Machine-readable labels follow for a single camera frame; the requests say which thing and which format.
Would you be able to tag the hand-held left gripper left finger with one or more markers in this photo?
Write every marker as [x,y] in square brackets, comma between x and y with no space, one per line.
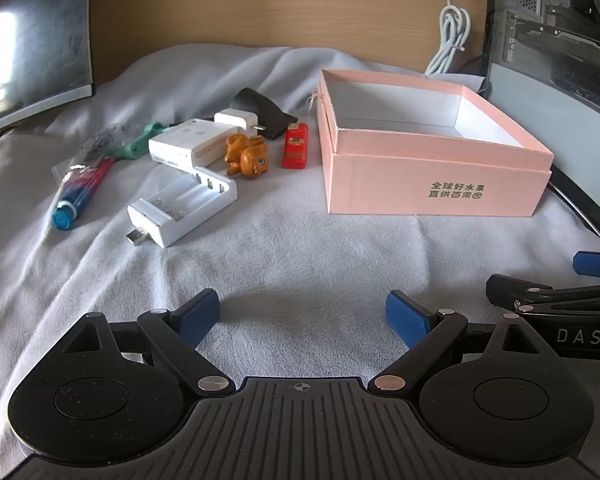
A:
[197,317]

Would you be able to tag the black case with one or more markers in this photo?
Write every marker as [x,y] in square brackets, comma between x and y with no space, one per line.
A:
[275,115]

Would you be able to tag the white cloth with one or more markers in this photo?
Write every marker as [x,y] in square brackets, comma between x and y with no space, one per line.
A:
[300,260]

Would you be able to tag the white battery charger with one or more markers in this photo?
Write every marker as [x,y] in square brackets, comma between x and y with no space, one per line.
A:
[165,230]

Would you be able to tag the computer monitor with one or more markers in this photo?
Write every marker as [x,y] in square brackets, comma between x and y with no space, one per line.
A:
[30,35]

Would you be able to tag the glass panel computer case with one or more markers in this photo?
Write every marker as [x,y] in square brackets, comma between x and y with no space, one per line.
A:
[555,35]

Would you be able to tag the pink cardboard box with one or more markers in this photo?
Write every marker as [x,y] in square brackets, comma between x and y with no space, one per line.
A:
[430,160]

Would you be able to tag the orange squirrel figurine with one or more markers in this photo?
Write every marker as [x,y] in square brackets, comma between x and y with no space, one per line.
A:
[247,157]

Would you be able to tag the white plug adapter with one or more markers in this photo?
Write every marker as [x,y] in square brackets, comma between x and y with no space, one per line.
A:
[232,119]

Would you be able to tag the green plastic clip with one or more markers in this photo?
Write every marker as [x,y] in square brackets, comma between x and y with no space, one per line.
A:
[130,147]

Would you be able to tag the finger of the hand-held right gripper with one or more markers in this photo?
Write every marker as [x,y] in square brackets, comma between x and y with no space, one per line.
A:
[597,264]
[525,295]

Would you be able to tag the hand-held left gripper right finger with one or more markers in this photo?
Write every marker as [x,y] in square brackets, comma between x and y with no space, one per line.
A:
[407,317]

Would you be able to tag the white power strip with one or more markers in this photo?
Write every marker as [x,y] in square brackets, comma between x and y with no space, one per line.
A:
[190,142]

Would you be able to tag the blue and red toothbrush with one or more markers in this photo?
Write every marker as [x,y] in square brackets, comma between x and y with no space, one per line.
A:
[75,200]

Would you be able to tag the red lighter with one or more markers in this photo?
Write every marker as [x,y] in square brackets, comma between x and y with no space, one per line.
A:
[294,147]

